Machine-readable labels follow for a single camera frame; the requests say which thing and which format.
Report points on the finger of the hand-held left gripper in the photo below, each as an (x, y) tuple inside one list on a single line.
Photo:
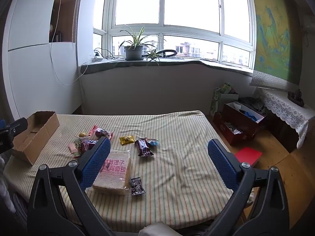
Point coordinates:
[(17, 125), (2, 123)]

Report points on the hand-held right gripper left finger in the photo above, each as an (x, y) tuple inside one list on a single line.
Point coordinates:
[(97, 159)]

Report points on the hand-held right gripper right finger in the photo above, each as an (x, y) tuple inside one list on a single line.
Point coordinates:
[(221, 162)]

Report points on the chocolate bar white lettering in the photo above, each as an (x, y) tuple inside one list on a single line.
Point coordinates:
[(87, 144)]

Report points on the small green snack packet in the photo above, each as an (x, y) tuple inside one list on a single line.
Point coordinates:
[(77, 154)]

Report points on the sliced bread packet pink label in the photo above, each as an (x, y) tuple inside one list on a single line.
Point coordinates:
[(115, 174)]

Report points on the brown cardboard box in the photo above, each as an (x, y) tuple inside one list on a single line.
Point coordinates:
[(41, 130)]

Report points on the red clear dried fruit packet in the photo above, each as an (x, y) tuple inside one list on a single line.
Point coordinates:
[(102, 131)]

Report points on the yellow-green round snack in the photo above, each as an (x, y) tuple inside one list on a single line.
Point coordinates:
[(82, 135)]

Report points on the small yellow snack packet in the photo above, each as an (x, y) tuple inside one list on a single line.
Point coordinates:
[(127, 140)]

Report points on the dark brown chocolate bar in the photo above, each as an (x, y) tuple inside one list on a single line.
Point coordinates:
[(144, 148)]

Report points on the small black candy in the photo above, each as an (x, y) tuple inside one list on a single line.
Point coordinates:
[(137, 186)]

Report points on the small orange candy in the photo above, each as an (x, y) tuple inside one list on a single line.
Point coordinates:
[(153, 142)]

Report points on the small pink snack packet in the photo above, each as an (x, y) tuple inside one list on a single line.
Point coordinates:
[(72, 147)]

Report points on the flat red box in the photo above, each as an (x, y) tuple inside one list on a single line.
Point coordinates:
[(248, 156)]

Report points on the dark red open box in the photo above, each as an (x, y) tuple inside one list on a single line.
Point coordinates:
[(236, 118), (222, 127)]

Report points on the striped bed sheet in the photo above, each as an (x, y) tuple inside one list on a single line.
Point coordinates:
[(177, 172)]

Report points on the grey cloth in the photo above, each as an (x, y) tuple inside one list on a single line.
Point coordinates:
[(11, 201)]

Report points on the green paper bag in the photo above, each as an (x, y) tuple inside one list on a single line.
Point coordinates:
[(216, 100)]

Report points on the dark clothes pile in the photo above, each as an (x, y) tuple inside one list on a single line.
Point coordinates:
[(254, 104)]

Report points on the white cabinet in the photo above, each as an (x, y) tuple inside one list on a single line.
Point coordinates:
[(32, 54)]

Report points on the white lace tablecloth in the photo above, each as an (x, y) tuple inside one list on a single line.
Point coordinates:
[(285, 108)]

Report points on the white cloth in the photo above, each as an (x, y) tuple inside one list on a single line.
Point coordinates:
[(158, 229)]

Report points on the dark teapot ornament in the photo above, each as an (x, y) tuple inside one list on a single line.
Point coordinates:
[(296, 97)]

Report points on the white power strip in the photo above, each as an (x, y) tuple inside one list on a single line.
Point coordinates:
[(96, 58)]

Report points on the grey windowsill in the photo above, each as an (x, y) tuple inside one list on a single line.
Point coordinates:
[(172, 65)]

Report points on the potted spider plant grey pot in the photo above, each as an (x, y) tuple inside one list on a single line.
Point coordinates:
[(134, 52)]

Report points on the small spider plant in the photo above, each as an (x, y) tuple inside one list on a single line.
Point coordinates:
[(153, 55)]

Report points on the white framed window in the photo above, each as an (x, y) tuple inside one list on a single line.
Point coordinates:
[(161, 28)]

